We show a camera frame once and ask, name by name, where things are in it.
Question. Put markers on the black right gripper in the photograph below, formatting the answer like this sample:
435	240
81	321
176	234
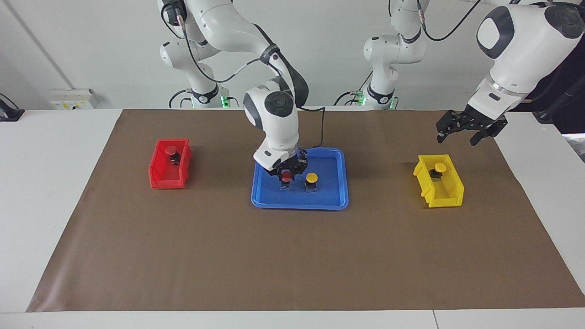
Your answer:
292	165

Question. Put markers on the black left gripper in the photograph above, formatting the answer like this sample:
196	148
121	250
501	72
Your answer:
477	119

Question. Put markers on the red push button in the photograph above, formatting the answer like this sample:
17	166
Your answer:
170	149
286	176

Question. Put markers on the yellow push button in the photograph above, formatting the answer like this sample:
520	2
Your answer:
440	167
311	177

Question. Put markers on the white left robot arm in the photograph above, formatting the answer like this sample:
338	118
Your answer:
521	50

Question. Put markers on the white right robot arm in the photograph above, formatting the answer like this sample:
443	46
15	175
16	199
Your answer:
279	128

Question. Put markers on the black cylindrical capacitor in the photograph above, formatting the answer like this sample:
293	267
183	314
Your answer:
302	154

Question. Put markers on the blue plastic tray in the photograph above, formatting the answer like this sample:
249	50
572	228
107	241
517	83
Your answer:
297	201

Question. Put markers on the yellow storage bin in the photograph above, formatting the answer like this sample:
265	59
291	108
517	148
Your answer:
450	196

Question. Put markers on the brown table mat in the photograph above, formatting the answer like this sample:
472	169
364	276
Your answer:
228	256

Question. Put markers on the black background equipment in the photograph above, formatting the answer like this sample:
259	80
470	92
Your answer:
571	109

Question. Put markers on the grey metallic object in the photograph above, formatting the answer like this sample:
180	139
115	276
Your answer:
577	146

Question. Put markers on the red storage bin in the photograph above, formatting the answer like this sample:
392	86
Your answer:
160	176

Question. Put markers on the small black desktop device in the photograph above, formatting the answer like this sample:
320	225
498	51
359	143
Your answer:
9	113

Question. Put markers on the white wall outlet box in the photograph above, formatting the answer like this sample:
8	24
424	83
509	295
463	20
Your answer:
73	98

